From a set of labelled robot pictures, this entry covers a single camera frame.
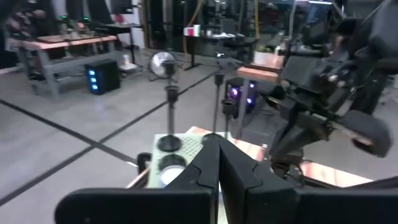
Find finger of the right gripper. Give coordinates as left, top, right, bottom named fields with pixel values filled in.
left=270, top=121, right=296, bottom=180
left=294, top=121, right=327, bottom=175

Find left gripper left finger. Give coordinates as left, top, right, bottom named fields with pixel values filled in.
left=166, top=136, right=221, bottom=224

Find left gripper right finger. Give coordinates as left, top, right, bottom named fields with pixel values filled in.
left=220, top=138, right=298, bottom=224

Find black candlestick holder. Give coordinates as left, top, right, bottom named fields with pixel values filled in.
left=221, top=98, right=236, bottom=139
left=163, top=60, right=178, bottom=88
left=156, top=85, right=183, bottom=153
left=201, top=70, right=225, bottom=146

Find green perforated metal shelf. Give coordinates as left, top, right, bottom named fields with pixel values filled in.
left=146, top=133, right=226, bottom=189

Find black computer purple lights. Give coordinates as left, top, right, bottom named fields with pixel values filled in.
left=224, top=77, right=265, bottom=119

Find white plant pot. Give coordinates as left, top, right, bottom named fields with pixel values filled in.
left=253, top=46, right=276, bottom=65

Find floor fan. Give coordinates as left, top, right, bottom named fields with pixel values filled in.
left=148, top=50, right=184, bottom=82

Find black desk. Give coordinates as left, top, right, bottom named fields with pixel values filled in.
left=183, top=32, right=259, bottom=71

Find black computer blue lights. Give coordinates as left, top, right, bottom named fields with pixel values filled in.
left=84, top=58, right=121, bottom=96

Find wooden table grey frame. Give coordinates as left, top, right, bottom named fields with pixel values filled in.
left=9, top=32, right=121, bottom=102

